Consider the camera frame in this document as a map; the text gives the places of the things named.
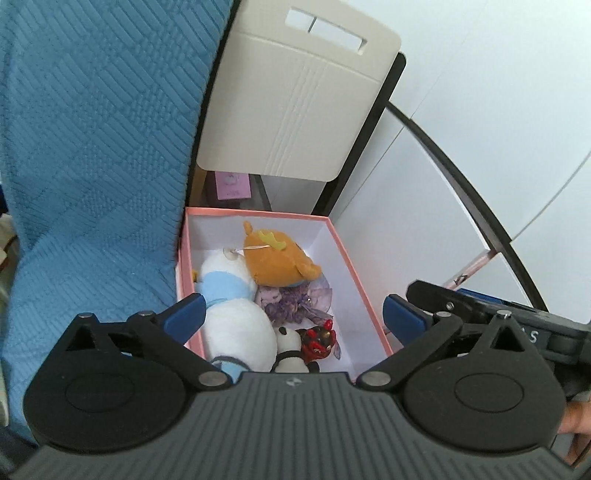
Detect white plush with blue scarf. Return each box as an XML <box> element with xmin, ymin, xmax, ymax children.
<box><xmin>194</xmin><ymin>247</ymin><xmax>278</xmax><ymax>384</ymax></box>

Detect black curved tube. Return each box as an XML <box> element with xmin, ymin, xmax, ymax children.
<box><xmin>385</xmin><ymin>102</ymin><xmax>550</xmax><ymax>315</ymax></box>

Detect pink cardboard box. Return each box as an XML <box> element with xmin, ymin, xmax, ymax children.
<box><xmin>175</xmin><ymin>207</ymin><xmax>395</xmax><ymax>386</ymax></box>

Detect purple fabric flower bundle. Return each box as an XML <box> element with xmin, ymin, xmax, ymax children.
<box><xmin>255</xmin><ymin>277</ymin><xmax>334</xmax><ymax>326</ymax></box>

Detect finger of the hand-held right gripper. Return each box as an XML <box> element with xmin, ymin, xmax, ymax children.
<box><xmin>406</xmin><ymin>279</ymin><xmax>496</xmax><ymax>324</ymax></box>

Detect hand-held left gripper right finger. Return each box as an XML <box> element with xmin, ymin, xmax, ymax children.
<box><xmin>355</xmin><ymin>293</ymin><xmax>532</xmax><ymax>393</ymax></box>

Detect small panda plush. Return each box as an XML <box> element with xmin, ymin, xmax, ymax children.
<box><xmin>270</xmin><ymin>325</ymin><xmax>321</xmax><ymax>374</ymax></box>

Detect brown bear plush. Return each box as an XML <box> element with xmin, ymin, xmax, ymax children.
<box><xmin>242</xmin><ymin>220</ymin><xmax>322</xmax><ymax>289</ymax></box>

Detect red demon figure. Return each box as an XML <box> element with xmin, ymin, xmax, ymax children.
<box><xmin>295</xmin><ymin>318</ymin><xmax>342</xmax><ymax>361</ymax></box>

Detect blue quilted cover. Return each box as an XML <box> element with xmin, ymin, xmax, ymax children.
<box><xmin>0</xmin><ymin>0</ymin><xmax>236</xmax><ymax>444</ymax></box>

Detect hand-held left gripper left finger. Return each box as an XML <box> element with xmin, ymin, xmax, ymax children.
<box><xmin>65</xmin><ymin>293</ymin><xmax>232</xmax><ymax>393</ymax></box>

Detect small purple box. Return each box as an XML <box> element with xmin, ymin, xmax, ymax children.
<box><xmin>215</xmin><ymin>171</ymin><xmax>252</xmax><ymax>201</ymax></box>

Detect person's right hand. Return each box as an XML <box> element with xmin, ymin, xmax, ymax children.
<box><xmin>558</xmin><ymin>401</ymin><xmax>591</xmax><ymax>435</ymax></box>

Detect beige chair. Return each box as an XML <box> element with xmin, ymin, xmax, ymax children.
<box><xmin>187</xmin><ymin>0</ymin><xmax>407</xmax><ymax>217</ymax></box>

